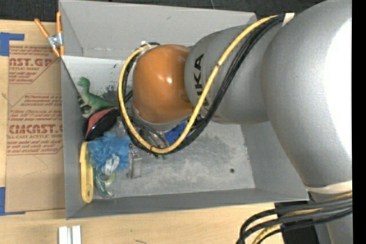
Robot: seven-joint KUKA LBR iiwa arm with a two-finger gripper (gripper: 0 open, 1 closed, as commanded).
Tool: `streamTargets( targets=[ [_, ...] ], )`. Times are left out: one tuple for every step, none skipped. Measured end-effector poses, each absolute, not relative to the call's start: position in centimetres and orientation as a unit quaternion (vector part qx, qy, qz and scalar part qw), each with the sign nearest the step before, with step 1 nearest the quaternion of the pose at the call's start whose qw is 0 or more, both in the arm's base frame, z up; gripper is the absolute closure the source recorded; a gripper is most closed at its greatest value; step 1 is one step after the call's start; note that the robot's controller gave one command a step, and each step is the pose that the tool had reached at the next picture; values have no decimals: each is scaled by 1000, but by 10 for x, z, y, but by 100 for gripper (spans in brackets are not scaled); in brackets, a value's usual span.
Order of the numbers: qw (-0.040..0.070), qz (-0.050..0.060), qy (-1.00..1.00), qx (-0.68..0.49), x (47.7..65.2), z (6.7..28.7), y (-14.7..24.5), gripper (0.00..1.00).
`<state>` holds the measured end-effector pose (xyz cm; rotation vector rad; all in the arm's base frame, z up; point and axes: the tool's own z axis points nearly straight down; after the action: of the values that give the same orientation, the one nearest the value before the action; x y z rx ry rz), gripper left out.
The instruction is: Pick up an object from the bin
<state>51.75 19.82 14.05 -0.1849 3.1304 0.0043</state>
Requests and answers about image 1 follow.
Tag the red and black round case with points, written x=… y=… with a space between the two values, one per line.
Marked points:
x=100 y=124

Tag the green toy dinosaur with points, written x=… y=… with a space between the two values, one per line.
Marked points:
x=93 y=100

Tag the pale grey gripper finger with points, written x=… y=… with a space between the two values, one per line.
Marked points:
x=136 y=165

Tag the grey metal bin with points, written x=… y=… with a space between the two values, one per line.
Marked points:
x=200 y=168

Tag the green and white clear packet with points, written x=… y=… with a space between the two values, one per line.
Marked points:
x=103 y=180

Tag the brown cardboard board, red print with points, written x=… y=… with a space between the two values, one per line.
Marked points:
x=31 y=168

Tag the yellow flat plastic tool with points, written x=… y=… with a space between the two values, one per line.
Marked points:
x=85 y=171

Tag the blue sponge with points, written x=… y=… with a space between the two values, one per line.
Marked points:
x=173 y=135

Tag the blue fluffy bath pouf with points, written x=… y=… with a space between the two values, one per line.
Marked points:
x=110 y=147

